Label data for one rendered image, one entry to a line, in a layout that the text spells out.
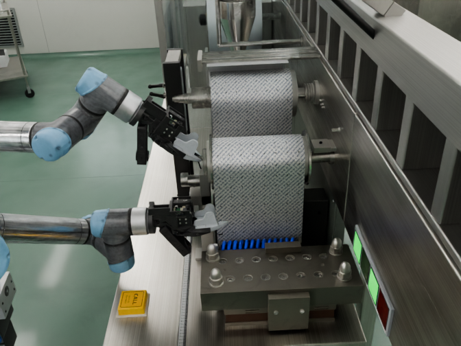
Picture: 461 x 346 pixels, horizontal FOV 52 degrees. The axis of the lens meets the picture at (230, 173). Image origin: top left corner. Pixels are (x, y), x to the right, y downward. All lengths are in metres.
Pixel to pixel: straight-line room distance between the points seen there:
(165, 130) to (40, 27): 6.03
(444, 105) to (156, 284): 0.99
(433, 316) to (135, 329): 0.80
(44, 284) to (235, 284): 1.88
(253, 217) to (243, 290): 0.21
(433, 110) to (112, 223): 0.86
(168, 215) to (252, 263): 0.26
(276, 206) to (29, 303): 1.88
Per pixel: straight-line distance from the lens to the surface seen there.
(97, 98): 1.21
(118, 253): 1.34
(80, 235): 1.40
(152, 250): 1.54
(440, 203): 0.71
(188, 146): 1.24
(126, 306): 1.35
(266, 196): 1.25
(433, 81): 0.72
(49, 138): 1.14
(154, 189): 1.84
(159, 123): 1.23
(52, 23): 7.13
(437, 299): 0.74
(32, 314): 2.80
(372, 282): 1.00
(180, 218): 1.26
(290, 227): 1.32
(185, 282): 1.41
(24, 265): 3.14
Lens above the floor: 1.86
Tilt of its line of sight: 30 degrees down
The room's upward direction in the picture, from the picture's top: 3 degrees counter-clockwise
